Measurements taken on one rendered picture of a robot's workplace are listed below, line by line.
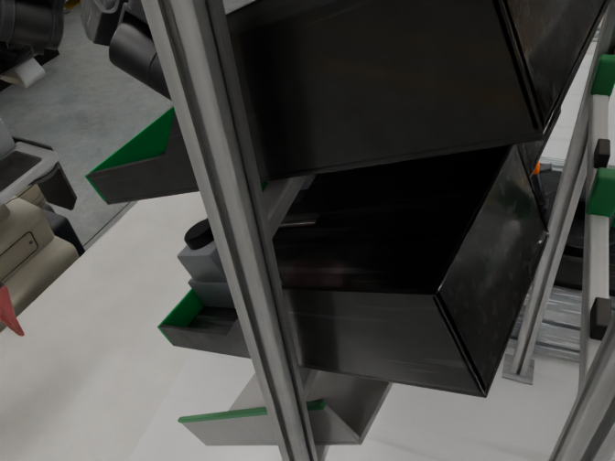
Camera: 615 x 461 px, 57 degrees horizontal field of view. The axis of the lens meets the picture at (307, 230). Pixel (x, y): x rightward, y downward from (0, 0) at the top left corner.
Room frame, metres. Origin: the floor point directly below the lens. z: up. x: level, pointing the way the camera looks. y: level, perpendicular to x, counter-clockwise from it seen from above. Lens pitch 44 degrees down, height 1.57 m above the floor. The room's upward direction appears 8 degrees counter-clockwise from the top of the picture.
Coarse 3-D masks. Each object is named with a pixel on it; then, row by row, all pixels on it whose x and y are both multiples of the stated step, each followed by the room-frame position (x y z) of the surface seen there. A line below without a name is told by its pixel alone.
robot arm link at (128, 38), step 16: (128, 0) 0.58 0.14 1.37; (128, 16) 0.57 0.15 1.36; (128, 32) 0.55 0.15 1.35; (144, 32) 0.55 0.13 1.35; (112, 48) 0.55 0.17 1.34; (128, 48) 0.54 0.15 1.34; (144, 48) 0.54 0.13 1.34; (128, 64) 0.54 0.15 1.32; (144, 64) 0.53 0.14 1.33; (144, 80) 0.53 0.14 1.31
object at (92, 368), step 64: (192, 192) 0.91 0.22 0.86; (128, 256) 0.75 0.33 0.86; (64, 320) 0.62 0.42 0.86; (128, 320) 0.60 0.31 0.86; (0, 384) 0.51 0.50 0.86; (64, 384) 0.49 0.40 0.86; (128, 384) 0.48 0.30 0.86; (0, 448) 0.40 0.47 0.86; (64, 448) 0.39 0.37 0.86; (128, 448) 0.38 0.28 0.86
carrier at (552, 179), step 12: (552, 180) 0.67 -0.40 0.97; (552, 192) 0.62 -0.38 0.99; (552, 204) 0.59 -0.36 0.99; (576, 216) 0.56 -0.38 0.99; (612, 216) 0.50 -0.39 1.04; (576, 228) 0.54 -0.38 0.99; (612, 228) 0.53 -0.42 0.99; (576, 240) 0.52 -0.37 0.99; (612, 240) 0.51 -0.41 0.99; (564, 252) 0.51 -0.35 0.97; (576, 252) 0.51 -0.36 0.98; (612, 252) 0.50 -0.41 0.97; (564, 264) 0.49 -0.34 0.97; (576, 264) 0.49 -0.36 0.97; (612, 264) 0.48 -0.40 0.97; (564, 276) 0.47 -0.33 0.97; (576, 276) 0.47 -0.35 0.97; (612, 276) 0.46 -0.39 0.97; (576, 288) 0.46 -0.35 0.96; (612, 288) 0.44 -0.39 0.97
